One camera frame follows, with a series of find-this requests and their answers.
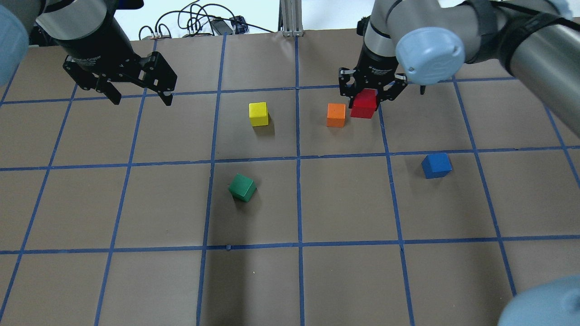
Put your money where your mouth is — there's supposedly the green block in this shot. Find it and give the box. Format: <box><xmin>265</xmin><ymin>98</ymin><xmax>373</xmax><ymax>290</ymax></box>
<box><xmin>228</xmin><ymin>173</ymin><xmax>257</xmax><ymax>202</ymax></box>

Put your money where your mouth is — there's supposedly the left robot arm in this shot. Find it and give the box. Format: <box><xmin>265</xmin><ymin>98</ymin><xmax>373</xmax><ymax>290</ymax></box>
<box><xmin>0</xmin><ymin>0</ymin><xmax>178</xmax><ymax>106</ymax></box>

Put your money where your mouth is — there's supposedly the blue block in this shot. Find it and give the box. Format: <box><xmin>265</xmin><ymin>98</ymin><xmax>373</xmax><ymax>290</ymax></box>
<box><xmin>422</xmin><ymin>153</ymin><xmax>453</xmax><ymax>179</ymax></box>

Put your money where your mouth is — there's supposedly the aluminium frame post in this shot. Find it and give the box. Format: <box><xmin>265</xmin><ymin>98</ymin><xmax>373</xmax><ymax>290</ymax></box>
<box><xmin>278</xmin><ymin>0</ymin><xmax>304</xmax><ymax>37</ymax></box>

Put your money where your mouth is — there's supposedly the yellow block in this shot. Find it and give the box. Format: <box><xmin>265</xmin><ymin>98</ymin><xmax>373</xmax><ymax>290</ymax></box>
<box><xmin>248</xmin><ymin>102</ymin><xmax>269</xmax><ymax>127</ymax></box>

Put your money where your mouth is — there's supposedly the orange block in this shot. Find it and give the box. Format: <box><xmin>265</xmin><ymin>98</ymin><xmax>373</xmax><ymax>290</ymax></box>
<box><xmin>326</xmin><ymin>103</ymin><xmax>346</xmax><ymax>128</ymax></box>

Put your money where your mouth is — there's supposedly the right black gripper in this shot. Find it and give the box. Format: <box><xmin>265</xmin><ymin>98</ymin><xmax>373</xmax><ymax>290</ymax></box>
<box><xmin>339</xmin><ymin>50</ymin><xmax>408</xmax><ymax>111</ymax></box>

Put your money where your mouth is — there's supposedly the red block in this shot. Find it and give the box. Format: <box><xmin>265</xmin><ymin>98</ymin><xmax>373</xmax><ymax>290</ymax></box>
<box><xmin>350</xmin><ymin>88</ymin><xmax>376</xmax><ymax>119</ymax></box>

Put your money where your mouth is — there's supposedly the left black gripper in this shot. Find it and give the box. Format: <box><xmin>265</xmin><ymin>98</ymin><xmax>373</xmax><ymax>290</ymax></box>
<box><xmin>63</xmin><ymin>27</ymin><xmax>178</xmax><ymax>106</ymax></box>

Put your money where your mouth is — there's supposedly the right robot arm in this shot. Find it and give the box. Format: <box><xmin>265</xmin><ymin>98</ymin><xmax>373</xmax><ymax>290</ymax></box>
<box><xmin>338</xmin><ymin>0</ymin><xmax>579</xmax><ymax>326</ymax></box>

